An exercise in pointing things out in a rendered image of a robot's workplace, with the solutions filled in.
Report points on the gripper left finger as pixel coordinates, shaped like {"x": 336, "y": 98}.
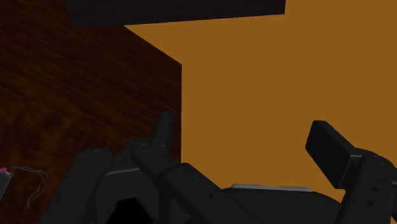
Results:
{"x": 186, "y": 189}

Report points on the dark wooden table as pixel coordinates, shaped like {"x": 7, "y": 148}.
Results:
{"x": 77, "y": 93}

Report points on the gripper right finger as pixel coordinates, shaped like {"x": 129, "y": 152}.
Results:
{"x": 328, "y": 152}

